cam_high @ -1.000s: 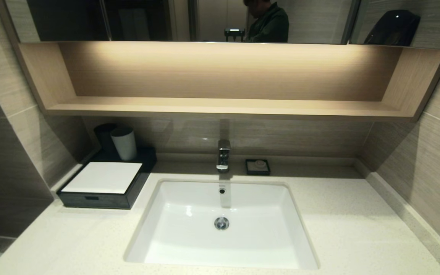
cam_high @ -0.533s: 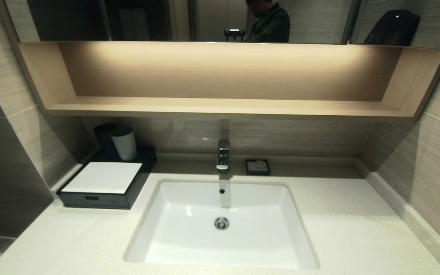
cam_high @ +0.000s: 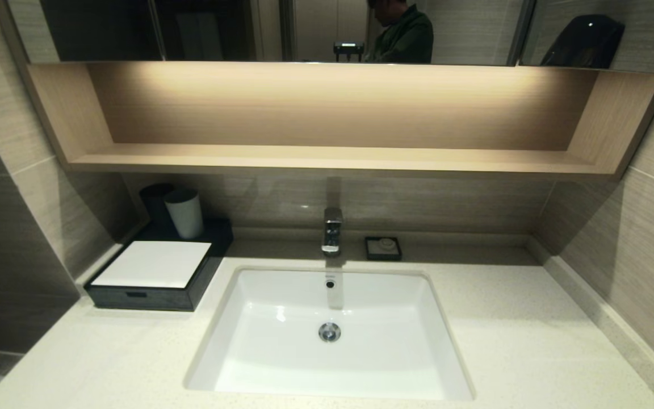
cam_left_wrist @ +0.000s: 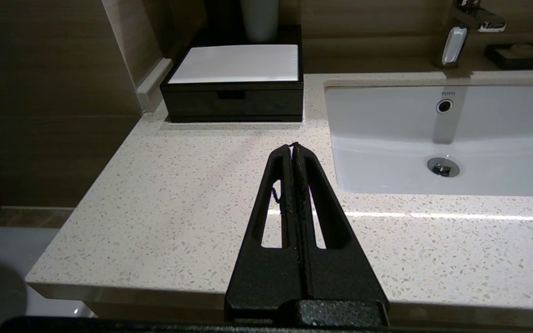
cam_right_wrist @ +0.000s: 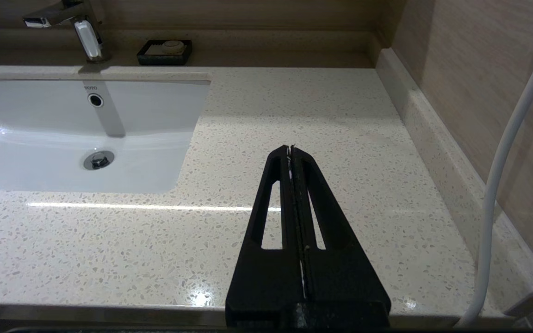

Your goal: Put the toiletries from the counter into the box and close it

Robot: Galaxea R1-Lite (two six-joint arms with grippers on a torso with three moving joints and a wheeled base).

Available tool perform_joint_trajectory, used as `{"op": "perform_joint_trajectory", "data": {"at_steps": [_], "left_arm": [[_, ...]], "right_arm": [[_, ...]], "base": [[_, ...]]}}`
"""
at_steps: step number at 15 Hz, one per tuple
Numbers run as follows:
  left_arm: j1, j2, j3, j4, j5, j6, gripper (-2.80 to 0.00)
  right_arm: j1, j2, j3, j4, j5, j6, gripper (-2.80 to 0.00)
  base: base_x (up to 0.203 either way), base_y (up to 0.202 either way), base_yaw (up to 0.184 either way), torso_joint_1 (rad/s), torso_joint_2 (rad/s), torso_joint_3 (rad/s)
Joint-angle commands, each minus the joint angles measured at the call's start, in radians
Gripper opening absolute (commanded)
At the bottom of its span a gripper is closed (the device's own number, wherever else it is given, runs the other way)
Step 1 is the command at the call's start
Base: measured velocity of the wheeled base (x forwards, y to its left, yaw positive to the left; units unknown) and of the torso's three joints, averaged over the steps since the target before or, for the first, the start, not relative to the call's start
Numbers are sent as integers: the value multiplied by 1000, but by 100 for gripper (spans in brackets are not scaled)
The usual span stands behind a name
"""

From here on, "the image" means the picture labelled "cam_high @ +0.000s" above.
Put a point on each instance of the black amenity drawer box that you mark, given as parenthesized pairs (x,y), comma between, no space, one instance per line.
(217,237)

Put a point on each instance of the chrome faucet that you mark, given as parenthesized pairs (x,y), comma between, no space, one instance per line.
(331,227)

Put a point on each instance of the black soap dish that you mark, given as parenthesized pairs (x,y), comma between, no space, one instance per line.
(369,255)

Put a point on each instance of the round beige soap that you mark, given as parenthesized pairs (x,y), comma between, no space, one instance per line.
(386,245)

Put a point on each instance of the chrome sink drain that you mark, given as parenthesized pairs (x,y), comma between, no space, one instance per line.
(330,332)

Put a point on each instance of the white cup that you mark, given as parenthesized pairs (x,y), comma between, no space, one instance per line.
(185,217)

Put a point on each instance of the white sink basin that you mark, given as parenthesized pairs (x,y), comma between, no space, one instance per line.
(389,346)

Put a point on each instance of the black cup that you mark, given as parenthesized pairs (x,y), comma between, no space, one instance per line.
(154,207)

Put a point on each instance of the light wooden wall shelf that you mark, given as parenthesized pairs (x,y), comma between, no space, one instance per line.
(332,159)

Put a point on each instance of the wall mirror cabinet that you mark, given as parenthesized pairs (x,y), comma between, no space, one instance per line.
(503,28)

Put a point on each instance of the black wall hair dryer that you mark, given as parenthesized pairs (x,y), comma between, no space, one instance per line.
(584,43)

